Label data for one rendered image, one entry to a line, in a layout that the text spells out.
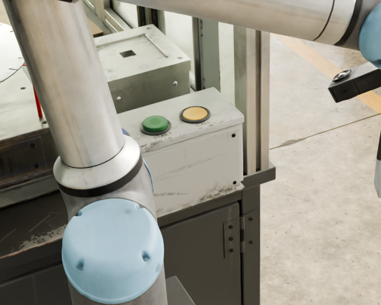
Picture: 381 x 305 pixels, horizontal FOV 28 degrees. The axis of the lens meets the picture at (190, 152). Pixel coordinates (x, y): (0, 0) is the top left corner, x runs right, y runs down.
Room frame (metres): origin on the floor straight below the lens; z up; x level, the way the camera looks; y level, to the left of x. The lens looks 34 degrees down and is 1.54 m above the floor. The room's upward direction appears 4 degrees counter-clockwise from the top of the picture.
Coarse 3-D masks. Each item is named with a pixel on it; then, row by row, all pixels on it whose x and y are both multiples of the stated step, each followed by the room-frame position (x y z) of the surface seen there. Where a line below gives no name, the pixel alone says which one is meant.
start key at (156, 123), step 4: (152, 116) 1.04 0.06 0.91; (156, 116) 1.04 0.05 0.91; (160, 116) 1.04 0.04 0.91; (144, 120) 1.03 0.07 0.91; (148, 120) 1.03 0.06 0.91; (152, 120) 1.03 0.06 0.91; (156, 120) 1.03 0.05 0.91; (160, 120) 1.02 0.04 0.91; (164, 120) 1.02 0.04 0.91; (144, 124) 1.02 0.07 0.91; (148, 124) 1.02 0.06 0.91; (152, 124) 1.01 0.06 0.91; (156, 124) 1.01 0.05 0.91; (160, 124) 1.01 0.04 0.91; (164, 124) 1.01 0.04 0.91; (144, 128) 1.01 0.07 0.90; (148, 128) 1.01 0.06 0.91; (152, 128) 1.00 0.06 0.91; (156, 128) 1.00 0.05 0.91; (160, 128) 1.00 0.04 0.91; (164, 128) 1.01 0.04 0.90
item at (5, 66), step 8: (0, 24) 1.34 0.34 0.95; (0, 32) 1.30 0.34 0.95; (8, 32) 1.30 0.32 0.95; (0, 40) 1.27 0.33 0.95; (8, 40) 1.26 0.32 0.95; (0, 48) 1.23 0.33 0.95; (8, 48) 1.23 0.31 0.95; (16, 48) 1.23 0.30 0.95; (0, 56) 1.20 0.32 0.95; (8, 56) 1.20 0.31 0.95; (16, 56) 1.20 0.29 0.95; (0, 64) 1.17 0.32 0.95; (8, 64) 1.17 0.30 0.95; (16, 64) 1.17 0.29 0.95; (0, 72) 1.14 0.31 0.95; (8, 72) 1.14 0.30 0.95; (0, 80) 1.11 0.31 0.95
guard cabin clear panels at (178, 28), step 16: (112, 0) 1.74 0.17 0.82; (128, 16) 1.65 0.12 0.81; (160, 16) 1.46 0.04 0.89; (176, 16) 1.38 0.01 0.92; (176, 32) 1.39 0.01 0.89; (224, 32) 1.19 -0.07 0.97; (192, 48) 1.32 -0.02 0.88; (224, 48) 1.20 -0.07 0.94; (192, 64) 1.32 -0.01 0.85; (224, 64) 1.20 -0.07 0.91; (192, 80) 1.33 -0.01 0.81; (224, 80) 1.20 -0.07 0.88; (224, 96) 1.20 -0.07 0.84
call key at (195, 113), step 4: (188, 108) 1.07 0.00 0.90; (192, 108) 1.07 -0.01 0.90; (196, 108) 1.06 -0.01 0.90; (200, 108) 1.06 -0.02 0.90; (184, 112) 1.06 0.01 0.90; (188, 112) 1.05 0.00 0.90; (192, 112) 1.05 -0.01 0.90; (196, 112) 1.05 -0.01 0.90; (200, 112) 1.05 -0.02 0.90; (204, 112) 1.05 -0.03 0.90; (184, 116) 1.04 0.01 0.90; (188, 116) 1.04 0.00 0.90; (192, 116) 1.04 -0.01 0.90; (196, 116) 1.04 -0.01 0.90; (200, 116) 1.04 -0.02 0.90; (204, 116) 1.04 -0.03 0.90
